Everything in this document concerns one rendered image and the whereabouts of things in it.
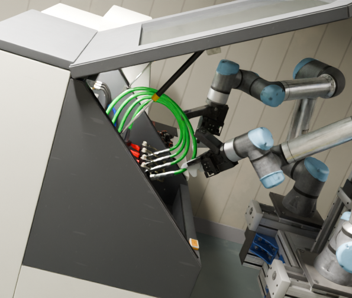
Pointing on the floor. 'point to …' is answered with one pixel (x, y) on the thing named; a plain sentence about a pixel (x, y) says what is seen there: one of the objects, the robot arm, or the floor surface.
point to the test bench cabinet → (65, 287)
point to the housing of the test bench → (19, 129)
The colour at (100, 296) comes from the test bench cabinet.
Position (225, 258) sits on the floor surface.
